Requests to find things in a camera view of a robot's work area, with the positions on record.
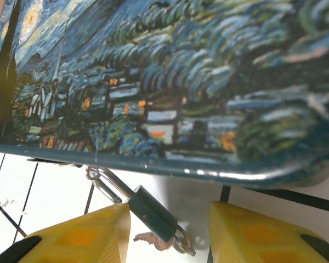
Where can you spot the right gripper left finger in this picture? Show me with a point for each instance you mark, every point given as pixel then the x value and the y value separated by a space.
pixel 85 241

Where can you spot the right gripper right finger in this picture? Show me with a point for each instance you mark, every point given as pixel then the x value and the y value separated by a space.
pixel 263 241

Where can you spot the small silver key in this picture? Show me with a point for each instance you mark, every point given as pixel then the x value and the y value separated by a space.
pixel 153 241

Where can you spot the small dark green padlock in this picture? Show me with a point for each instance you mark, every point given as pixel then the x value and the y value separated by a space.
pixel 153 213

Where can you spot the starry night print tin box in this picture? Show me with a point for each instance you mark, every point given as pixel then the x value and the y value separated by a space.
pixel 164 82

